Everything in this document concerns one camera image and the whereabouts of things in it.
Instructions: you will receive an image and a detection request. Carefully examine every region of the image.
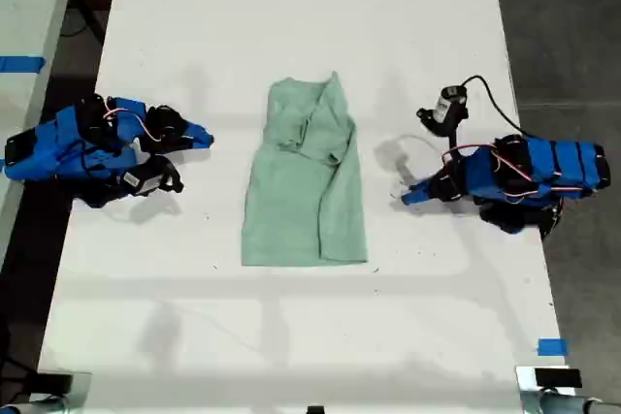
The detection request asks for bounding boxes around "pale green T-shirt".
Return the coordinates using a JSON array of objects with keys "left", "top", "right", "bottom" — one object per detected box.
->
[{"left": 240, "top": 70, "right": 370, "bottom": 269}]

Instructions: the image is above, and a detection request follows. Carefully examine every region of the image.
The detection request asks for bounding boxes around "long blue tape strip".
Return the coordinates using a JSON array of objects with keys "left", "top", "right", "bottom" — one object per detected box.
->
[{"left": 0, "top": 55, "right": 48, "bottom": 75}]

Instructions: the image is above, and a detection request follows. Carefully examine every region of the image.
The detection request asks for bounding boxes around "pale side table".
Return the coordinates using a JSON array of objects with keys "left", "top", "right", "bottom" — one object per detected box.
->
[{"left": 0, "top": 0, "right": 82, "bottom": 268}]

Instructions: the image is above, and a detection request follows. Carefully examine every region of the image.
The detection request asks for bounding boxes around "short blue tape strip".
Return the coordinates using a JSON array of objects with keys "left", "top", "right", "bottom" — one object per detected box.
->
[{"left": 537, "top": 337, "right": 569, "bottom": 358}]

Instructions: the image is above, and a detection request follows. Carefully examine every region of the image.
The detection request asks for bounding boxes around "small black box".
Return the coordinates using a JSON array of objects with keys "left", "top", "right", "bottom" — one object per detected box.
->
[
  {"left": 534, "top": 367, "right": 583, "bottom": 390},
  {"left": 34, "top": 371, "right": 75, "bottom": 395}
]

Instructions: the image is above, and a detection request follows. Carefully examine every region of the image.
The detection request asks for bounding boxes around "black camera box white label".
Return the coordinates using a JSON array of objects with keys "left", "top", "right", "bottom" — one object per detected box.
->
[
  {"left": 415, "top": 85, "right": 470, "bottom": 138},
  {"left": 120, "top": 155, "right": 185, "bottom": 198}
]

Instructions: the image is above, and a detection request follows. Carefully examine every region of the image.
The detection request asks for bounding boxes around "black camera cable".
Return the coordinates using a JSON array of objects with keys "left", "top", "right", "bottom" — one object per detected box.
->
[{"left": 460, "top": 75, "right": 528, "bottom": 138}]

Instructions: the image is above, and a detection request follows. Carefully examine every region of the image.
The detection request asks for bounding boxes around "black floor cable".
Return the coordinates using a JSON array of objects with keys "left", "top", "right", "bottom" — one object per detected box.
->
[{"left": 58, "top": 0, "right": 107, "bottom": 41}]

